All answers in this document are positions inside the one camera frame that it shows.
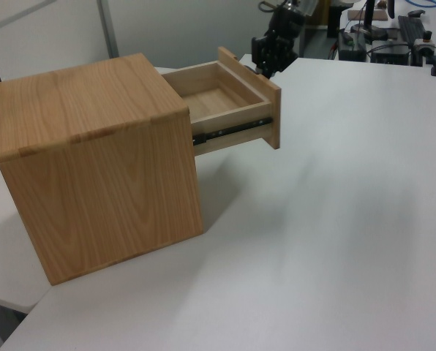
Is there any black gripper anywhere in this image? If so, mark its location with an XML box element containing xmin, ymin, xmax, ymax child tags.
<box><xmin>250</xmin><ymin>7</ymin><xmax>307</xmax><ymax>80</ymax></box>

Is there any light wooden drawer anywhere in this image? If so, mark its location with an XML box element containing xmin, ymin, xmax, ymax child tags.
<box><xmin>160</xmin><ymin>46</ymin><xmax>281</xmax><ymax>156</ymax></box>

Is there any wooden drawer cabinet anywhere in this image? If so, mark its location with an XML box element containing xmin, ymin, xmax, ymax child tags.
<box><xmin>0</xmin><ymin>52</ymin><xmax>204</xmax><ymax>287</ymax></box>

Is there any black device with green part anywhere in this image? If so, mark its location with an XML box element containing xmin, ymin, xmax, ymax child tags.
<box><xmin>337</xmin><ymin>29</ymin><xmax>367</xmax><ymax>61</ymax></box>

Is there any black monitor stand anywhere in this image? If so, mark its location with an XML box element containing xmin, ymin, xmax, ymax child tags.
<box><xmin>350</xmin><ymin>0</ymin><xmax>388</xmax><ymax>38</ymax></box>

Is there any black electronics box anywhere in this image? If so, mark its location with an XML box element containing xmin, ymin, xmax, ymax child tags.
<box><xmin>370</xmin><ymin>39</ymin><xmax>412</xmax><ymax>65</ymax></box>

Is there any black keyboard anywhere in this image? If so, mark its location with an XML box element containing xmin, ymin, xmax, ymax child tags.
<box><xmin>397</xmin><ymin>15</ymin><xmax>426</xmax><ymax>42</ymax></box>

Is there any emergency stop button box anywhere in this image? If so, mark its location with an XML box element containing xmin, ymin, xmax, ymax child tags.
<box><xmin>413</xmin><ymin>30</ymin><xmax>435</xmax><ymax>56</ymax></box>

